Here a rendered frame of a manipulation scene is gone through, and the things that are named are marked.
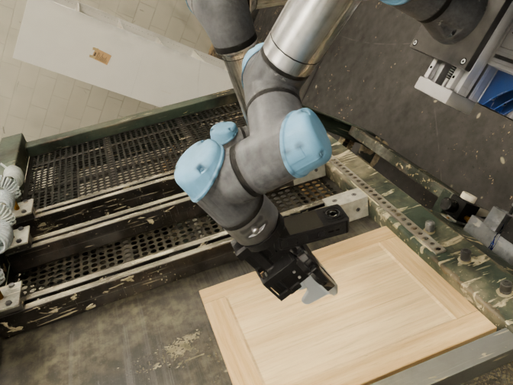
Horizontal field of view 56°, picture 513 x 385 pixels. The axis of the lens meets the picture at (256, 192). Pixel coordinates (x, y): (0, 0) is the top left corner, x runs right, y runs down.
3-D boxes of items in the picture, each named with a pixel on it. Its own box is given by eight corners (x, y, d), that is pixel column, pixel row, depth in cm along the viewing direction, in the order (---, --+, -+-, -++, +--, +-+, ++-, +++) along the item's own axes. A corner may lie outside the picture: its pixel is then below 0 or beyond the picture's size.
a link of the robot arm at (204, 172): (217, 162, 57) (163, 191, 60) (269, 216, 63) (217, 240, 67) (222, 123, 63) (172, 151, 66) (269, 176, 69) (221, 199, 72)
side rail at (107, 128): (246, 110, 259) (243, 90, 253) (33, 167, 236) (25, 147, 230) (242, 105, 265) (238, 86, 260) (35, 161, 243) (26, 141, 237)
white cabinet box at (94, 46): (243, 77, 498) (29, -8, 404) (221, 127, 517) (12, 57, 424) (227, 62, 548) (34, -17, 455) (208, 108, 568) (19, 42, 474)
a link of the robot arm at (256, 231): (254, 179, 71) (272, 208, 64) (271, 198, 73) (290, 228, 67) (214, 211, 71) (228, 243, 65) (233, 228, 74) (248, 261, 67)
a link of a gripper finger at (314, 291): (313, 308, 83) (285, 282, 78) (340, 288, 82) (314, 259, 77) (321, 321, 80) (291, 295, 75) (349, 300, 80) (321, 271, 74)
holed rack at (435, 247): (446, 251, 123) (446, 249, 122) (436, 254, 122) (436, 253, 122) (246, 84, 261) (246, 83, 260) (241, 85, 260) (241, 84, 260)
